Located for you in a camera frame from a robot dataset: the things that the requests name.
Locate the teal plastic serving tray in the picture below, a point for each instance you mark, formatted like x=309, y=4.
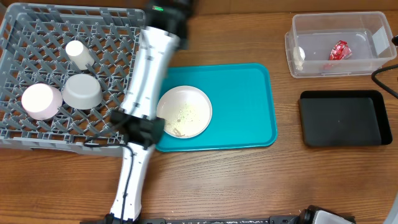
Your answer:
x=243, y=107

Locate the white napkin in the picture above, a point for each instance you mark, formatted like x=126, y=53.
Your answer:
x=299, y=57

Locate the grey bowl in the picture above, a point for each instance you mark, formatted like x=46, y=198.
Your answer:
x=82, y=91

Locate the clear plastic bin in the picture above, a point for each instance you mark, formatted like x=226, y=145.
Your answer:
x=368, y=35

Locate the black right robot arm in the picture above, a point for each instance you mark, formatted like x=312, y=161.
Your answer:
x=318, y=215

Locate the white cup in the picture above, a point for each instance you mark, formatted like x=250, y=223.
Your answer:
x=79, y=54

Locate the grey plastic dish rack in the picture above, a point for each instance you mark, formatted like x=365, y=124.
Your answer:
x=33, y=41

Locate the white pink bowl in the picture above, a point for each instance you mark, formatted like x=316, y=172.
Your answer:
x=41, y=101

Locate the large white plate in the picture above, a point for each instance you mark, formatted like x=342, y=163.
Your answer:
x=187, y=111

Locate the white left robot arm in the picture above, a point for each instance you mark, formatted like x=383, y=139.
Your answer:
x=165, y=31

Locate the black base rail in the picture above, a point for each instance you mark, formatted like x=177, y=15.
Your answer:
x=271, y=220

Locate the red snack wrapper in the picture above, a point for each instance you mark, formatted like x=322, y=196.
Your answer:
x=340, y=51

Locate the black plastic tray bin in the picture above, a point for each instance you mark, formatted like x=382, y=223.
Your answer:
x=334, y=118

